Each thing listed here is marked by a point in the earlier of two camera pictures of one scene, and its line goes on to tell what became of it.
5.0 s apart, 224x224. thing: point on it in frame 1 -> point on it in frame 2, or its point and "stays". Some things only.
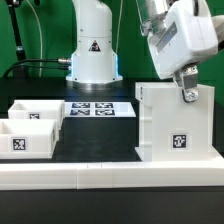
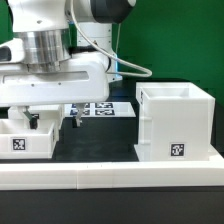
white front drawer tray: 24,138 stays
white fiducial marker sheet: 100,109 stays
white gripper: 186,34 -> 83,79
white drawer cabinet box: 170,129 stays
